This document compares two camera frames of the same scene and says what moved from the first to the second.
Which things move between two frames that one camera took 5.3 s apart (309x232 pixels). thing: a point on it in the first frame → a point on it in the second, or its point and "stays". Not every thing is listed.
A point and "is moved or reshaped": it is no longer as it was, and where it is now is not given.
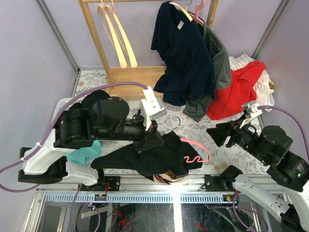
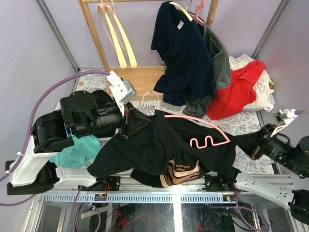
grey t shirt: [197, 109] stays
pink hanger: [198, 157] → [227, 140]
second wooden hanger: [110, 10] stays
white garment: [264, 97] stays
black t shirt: [174, 156] is moved or reshaped
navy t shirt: [184, 49] stays
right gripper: [222, 129] → [270, 128]
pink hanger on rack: [196, 17] stays
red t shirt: [229, 102] stays
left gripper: [153, 137] → [133, 118]
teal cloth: [79, 156] stays
